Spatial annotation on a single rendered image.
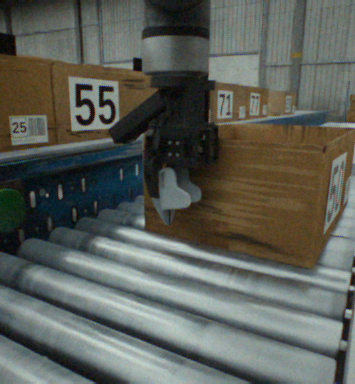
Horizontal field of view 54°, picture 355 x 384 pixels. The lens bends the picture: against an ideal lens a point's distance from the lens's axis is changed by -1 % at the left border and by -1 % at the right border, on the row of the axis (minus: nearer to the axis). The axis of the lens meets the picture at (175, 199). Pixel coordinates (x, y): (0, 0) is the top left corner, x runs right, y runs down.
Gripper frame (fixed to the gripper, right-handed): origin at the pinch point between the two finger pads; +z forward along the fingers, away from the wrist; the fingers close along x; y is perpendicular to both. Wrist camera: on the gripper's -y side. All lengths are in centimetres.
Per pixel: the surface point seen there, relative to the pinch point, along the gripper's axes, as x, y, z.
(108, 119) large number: 22.1, -28.5, -12.9
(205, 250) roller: 3.2, 5.7, 5.9
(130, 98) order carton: 31.2, -28.7, -17.8
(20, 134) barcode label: -2.3, -28.6, -11.4
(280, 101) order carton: 204, -31, -17
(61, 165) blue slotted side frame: 1.2, -22.7, -5.7
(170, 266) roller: -3.7, 3.2, 6.2
